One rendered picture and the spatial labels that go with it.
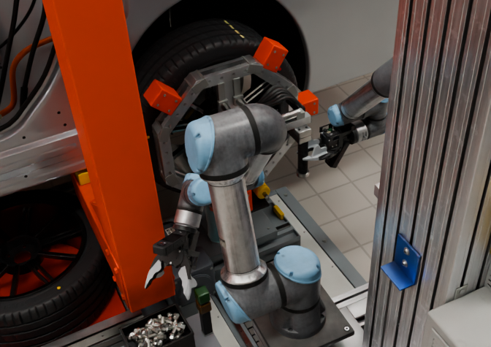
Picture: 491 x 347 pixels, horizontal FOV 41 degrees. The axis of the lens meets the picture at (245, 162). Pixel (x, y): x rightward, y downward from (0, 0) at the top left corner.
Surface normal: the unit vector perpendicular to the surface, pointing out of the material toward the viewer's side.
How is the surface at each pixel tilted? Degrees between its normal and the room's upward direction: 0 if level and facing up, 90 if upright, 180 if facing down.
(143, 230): 90
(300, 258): 7
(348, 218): 0
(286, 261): 8
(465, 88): 90
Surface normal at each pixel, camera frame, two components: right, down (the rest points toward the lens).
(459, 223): -0.91, 0.30
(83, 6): 0.45, 0.55
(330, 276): -0.05, -0.77
